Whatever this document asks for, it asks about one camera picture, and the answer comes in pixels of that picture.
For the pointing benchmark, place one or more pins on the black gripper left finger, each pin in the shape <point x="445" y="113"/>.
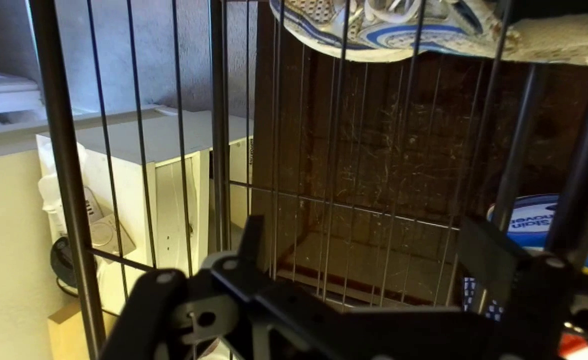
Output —
<point x="252" y="242"/>

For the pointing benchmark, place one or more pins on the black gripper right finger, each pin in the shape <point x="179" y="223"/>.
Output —
<point x="500" y="263"/>

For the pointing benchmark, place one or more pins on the white cabinet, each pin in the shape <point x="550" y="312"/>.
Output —
<point x="167" y="201"/>

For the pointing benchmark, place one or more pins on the black round object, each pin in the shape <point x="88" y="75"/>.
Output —
<point x="64" y="263"/>

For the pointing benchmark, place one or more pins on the brown cardboard box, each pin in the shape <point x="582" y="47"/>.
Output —
<point x="66" y="333"/>

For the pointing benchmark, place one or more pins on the white crumpled cloth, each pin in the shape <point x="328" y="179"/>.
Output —
<point x="560" y="42"/>

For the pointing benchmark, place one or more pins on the grey and blue sneaker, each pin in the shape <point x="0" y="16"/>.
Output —
<point x="387" y="36"/>

